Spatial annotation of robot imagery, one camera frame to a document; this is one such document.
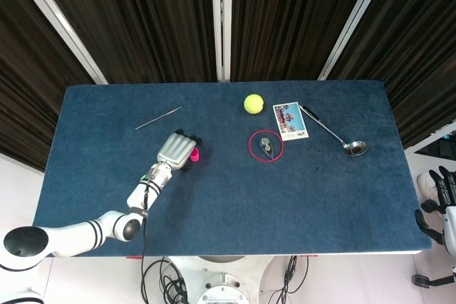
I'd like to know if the clear correction tape dispenser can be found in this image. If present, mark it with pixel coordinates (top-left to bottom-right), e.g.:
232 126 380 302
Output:
258 136 276 159

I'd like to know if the metal ladle with black handle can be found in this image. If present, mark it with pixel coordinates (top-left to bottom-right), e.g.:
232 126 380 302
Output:
298 103 369 157

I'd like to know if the picture postcard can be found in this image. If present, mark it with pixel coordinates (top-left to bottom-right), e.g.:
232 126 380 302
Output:
272 101 310 142

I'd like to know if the black stand foot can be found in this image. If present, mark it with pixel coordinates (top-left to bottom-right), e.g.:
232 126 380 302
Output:
412 273 456 288

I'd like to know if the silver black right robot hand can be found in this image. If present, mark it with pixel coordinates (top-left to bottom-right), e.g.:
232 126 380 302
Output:
415 165 456 266

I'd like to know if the red thin ring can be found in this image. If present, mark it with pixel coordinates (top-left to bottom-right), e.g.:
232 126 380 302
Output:
248 130 285 163

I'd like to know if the dark brown curtain panel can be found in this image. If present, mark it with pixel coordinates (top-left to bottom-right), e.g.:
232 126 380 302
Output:
30 0 218 85
0 0 95 173
230 0 375 83
326 0 456 149

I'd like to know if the black floor cable bundle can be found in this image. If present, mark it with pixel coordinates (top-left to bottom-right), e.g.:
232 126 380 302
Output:
145 256 190 304
266 256 310 304

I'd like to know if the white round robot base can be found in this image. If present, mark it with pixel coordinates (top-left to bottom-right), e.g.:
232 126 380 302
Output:
167 256 272 304

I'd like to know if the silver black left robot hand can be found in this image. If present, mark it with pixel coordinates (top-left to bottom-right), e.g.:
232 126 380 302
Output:
156 128 204 173

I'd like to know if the blue velvet table cloth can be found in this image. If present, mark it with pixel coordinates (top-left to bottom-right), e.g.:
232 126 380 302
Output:
24 80 432 258

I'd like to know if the thin metal rod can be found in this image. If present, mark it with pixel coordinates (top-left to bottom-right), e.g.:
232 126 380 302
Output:
135 106 183 131

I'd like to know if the yellow-green tennis ball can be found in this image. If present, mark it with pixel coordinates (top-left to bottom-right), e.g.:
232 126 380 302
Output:
243 93 265 115

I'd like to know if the white frame post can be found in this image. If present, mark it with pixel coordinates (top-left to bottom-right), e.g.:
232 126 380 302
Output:
6 0 108 85
210 0 233 83
317 0 390 81
409 128 456 154

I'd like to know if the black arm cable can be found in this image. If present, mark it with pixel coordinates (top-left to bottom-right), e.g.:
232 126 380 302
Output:
140 182 151 304

